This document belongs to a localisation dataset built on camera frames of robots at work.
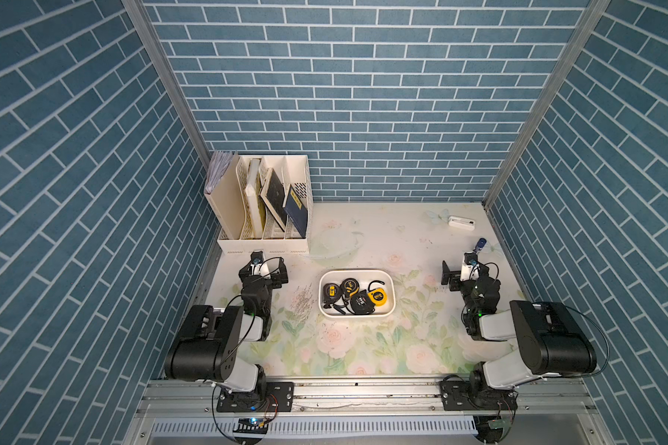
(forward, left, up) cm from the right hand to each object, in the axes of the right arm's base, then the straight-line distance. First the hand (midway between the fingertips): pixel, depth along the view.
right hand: (462, 262), depth 91 cm
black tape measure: (-15, +33, -5) cm, 37 cm away
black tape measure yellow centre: (-10, +37, -6) cm, 39 cm away
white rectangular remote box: (+24, -6, -7) cm, 26 cm away
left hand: (-5, +63, +2) cm, 63 cm away
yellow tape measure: (-11, +27, -7) cm, 30 cm away
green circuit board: (-48, +60, -12) cm, 78 cm away
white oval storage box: (-16, +39, -9) cm, 43 cm away
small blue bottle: (+10, -9, -3) cm, 14 cm away
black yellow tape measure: (-12, +43, -6) cm, 45 cm away
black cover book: (+19, +67, +9) cm, 71 cm away
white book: (+10, +70, +14) cm, 73 cm away
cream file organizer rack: (+14, +70, +7) cm, 72 cm away
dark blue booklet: (+18, +59, +1) cm, 62 cm away
